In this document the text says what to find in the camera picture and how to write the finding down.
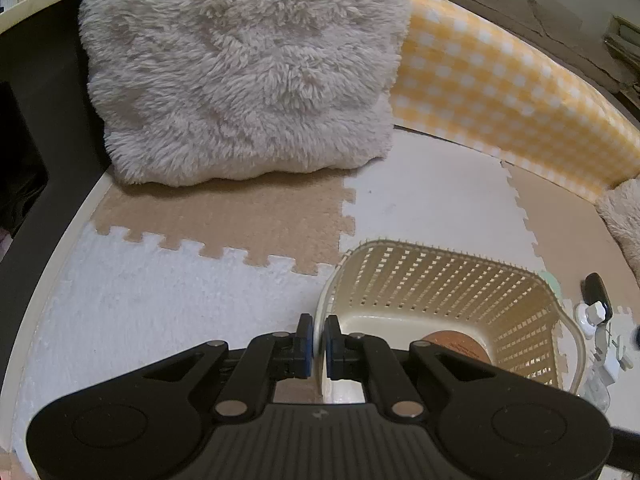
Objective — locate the white fluffy pillow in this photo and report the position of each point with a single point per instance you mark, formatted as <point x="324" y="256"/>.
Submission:
<point x="240" y="70"/>

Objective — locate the yellow checked mattress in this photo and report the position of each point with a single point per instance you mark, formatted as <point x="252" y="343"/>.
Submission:
<point x="500" y="95"/>

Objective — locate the black cabinet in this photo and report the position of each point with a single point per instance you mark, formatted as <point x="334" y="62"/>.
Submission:
<point x="60" y="85"/>

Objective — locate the cream plastic lattice basket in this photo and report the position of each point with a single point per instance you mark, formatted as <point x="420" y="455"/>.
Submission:
<point x="450" y="285"/>

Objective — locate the mint green round lid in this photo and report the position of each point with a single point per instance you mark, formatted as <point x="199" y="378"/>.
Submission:
<point x="552" y="281"/>

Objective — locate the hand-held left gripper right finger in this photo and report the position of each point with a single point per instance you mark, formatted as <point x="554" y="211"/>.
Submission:
<point x="330" y="347"/>

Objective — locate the clear bottle with white cap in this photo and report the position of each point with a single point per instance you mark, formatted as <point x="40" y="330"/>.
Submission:
<point x="591" y="317"/>

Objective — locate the beige fluffy cushion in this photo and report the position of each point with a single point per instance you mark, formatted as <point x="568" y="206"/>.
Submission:
<point x="622" y="220"/>

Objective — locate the beige foam mat tile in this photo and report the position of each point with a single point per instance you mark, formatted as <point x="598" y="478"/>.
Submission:
<point x="565" y="225"/>
<point x="225" y="220"/>

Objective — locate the black oval object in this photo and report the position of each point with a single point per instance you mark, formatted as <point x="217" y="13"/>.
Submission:
<point x="595" y="286"/>

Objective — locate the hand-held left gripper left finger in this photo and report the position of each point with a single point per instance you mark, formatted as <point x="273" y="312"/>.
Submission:
<point x="307" y="347"/>

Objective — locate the brown round container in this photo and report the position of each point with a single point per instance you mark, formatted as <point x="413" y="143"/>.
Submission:
<point x="457" y="344"/>

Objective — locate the white shelf unit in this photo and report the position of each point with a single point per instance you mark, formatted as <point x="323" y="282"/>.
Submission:
<point x="30" y="4"/>

